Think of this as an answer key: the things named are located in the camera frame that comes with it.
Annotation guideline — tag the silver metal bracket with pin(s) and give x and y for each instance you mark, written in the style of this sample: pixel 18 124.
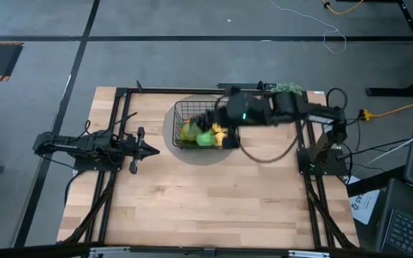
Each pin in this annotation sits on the silver metal bracket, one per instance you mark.
pixel 109 252
pixel 308 254

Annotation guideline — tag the white printed paper sheet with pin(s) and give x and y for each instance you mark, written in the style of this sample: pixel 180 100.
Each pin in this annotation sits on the white printed paper sheet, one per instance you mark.
pixel 366 208

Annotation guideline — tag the pale green artificial plant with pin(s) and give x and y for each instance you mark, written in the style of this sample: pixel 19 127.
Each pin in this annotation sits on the pale green artificial plant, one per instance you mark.
pixel 289 87

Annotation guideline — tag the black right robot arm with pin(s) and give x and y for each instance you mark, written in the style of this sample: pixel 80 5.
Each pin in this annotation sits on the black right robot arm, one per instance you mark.
pixel 289 107

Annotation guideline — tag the grey round mat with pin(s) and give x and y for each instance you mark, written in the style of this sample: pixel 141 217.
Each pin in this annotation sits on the grey round mat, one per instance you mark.
pixel 199 157

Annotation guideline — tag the black desk leg frame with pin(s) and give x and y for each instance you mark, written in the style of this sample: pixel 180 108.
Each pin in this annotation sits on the black desk leg frame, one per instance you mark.
pixel 389 92

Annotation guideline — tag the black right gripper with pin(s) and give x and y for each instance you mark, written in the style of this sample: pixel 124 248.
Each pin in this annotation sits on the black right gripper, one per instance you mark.
pixel 249 107

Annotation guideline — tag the black laptop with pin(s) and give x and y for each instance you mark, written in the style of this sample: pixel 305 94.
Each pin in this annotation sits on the black laptop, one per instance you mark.
pixel 407 233

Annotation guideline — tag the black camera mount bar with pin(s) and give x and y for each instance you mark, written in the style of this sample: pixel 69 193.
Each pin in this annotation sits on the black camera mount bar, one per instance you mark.
pixel 256 86

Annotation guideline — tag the green pear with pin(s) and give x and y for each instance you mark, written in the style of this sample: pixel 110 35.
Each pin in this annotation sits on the green pear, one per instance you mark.
pixel 188 133

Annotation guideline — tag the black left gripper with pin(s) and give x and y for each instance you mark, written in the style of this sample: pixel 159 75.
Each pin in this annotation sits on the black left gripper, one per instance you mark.
pixel 135 148

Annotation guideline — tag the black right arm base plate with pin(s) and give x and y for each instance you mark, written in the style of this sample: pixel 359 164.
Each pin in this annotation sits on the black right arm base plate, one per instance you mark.
pixel 332 161

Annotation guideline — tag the yellow pear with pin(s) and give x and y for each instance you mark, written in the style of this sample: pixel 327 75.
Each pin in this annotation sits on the yellow pear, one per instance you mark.
pixel 221 139

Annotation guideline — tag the black aluminium table frame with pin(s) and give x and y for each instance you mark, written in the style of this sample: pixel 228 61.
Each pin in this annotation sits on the black aluminium table frame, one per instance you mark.
pixel 156 90

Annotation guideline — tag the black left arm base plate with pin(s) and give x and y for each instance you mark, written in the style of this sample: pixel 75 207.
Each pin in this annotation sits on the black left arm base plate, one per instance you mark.
pixel 84 166

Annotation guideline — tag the green apple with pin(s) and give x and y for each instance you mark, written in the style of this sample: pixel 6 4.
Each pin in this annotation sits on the green apple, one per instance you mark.
pixel 205 139

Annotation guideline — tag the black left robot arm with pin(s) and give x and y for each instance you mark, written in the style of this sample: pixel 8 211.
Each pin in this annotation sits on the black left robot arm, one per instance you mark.
pixel 81 145

